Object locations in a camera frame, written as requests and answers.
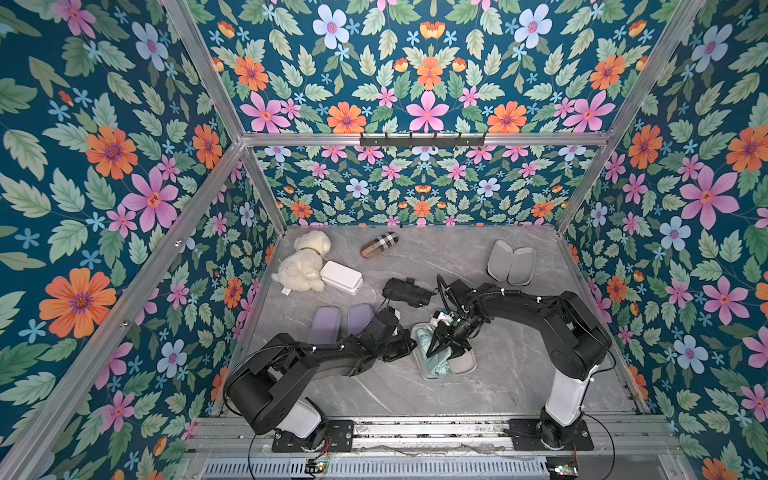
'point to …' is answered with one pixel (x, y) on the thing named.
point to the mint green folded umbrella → (438, 364)
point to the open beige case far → (514, 265)
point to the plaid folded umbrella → (379, 244)
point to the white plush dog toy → (301, 269)
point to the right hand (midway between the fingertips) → (436, 350)
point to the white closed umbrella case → (342, 277)
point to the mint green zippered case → (462, 364)
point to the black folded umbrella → (406, 291)
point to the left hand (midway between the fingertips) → (424, 344)
